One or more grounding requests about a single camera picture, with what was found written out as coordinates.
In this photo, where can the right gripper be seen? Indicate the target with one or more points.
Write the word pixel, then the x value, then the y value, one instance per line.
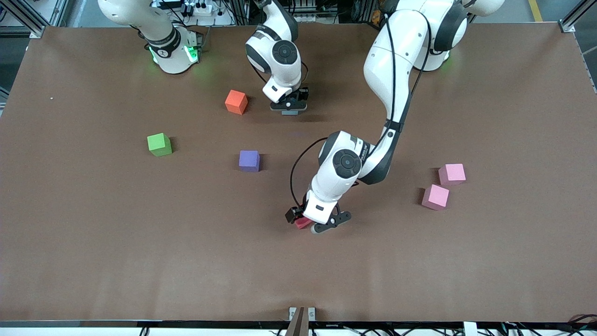
pixel 303 94

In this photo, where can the small white box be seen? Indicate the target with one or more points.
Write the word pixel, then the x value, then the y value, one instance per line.
pixel 470 330

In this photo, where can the pink foam cube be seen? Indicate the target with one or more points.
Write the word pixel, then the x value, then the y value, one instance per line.
pixel 451 174
pixel 435 197

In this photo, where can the silver metal bracket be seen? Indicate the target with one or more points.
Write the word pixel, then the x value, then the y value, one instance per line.
pixel 311 313

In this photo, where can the aluminium frame post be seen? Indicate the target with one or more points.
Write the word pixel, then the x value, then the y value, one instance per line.
pixel 32 28
pixel 571 23

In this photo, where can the dark electronics rack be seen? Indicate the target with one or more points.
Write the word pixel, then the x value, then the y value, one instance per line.
pixel 326 7

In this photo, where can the white power strip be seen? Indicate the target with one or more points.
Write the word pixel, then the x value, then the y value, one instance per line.
pixel 200 8

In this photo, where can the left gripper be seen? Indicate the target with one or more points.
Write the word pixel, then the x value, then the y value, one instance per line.
pixel 295 214

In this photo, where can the pile of orange items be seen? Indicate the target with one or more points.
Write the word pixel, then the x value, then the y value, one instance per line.
pixel 377 17

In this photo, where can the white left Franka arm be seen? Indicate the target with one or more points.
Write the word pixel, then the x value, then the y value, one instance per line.
pixel 392 60

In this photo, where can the red foam cube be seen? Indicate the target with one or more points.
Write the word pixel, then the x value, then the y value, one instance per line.
pixel 302 224

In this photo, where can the orange foam cube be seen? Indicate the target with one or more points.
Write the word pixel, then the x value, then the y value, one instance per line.
pixel 235 101

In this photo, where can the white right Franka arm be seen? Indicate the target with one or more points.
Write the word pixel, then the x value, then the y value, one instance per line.
pixel 170 58

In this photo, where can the light blue foam cube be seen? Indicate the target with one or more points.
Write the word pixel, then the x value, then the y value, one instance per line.
pixel 294 113

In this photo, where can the purple foam cube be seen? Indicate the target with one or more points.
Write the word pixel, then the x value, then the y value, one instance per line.
pixel 249 161

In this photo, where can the green foam cube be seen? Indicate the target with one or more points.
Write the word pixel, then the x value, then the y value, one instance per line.
pixel 158 144

